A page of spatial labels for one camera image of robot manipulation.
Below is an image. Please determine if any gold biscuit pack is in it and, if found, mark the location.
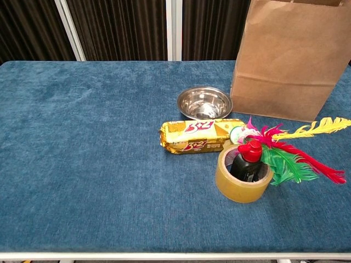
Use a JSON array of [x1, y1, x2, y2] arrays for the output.
[[158, 118, 246, 156]]

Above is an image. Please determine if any black bottle with red cap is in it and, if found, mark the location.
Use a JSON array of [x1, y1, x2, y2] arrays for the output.
[[229, 139, 264, 183]]

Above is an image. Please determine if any stainless steel bowl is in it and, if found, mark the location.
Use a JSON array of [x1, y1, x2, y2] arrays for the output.
[[177, 86, 234, 121]]

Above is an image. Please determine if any colourful feather shuttlecock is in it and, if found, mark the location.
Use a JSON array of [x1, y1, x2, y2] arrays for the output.
[[229, 116, 351, 187]]

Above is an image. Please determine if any brown paper shopping bag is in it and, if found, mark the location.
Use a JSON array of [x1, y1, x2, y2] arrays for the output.
[[229, 0, 351, 123]]

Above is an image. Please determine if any dark pleated curtain panel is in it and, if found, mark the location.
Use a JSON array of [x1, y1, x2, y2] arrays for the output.
[[66, 0, 168, 61], [0, 0, 77, 66], [182, 0, 252, 61]]

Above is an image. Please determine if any blue velvet tablecloth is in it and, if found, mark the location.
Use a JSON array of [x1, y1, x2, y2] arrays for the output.
[[0, 60, 351, 254]]

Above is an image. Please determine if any brown tape roll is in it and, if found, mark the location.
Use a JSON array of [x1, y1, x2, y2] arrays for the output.
[[215, 144, 275, 204]]

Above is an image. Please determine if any white partition frame post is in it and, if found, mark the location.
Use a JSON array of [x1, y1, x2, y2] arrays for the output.
[[165, 0, 183, 61], [54, 0, 87, 61]]

